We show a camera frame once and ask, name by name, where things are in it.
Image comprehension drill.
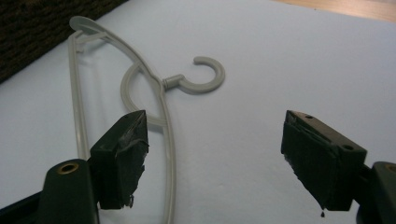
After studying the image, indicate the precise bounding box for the dark knitted cloth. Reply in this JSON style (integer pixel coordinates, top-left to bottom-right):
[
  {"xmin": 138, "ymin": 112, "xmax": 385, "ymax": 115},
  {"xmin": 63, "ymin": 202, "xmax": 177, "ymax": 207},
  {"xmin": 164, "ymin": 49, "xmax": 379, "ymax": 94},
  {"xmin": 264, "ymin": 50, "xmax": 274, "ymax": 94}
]
[{"xmin": 0, "ymin": 0, "xmax": 129, "ymax": 84}]

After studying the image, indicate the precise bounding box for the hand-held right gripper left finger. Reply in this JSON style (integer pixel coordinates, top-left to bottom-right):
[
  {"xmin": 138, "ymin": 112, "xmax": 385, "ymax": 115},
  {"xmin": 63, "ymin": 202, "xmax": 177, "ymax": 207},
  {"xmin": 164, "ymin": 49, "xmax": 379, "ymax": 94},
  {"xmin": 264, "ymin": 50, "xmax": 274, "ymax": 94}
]
[{"xmin": 35, "ymin": 109, "xmax": 149, "ymax": 224}]

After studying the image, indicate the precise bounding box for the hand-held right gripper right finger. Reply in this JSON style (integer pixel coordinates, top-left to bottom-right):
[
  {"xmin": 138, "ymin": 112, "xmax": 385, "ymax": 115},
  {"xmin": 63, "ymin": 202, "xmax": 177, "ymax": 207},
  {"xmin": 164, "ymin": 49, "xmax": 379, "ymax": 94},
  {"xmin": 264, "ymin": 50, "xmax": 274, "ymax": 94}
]
[{"xmin": 280, "ymin": 109, "xmax": 396, "ymax": 224}]

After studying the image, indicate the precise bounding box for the grey plastic clothes hanger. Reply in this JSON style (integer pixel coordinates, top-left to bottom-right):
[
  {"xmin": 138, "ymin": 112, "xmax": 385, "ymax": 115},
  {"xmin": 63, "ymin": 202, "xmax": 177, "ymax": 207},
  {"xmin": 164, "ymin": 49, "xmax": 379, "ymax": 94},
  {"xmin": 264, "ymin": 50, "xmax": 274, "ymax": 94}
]
[{"xmin": 67, "ymin": 16, "xmax": 226, "ymax": 224}]

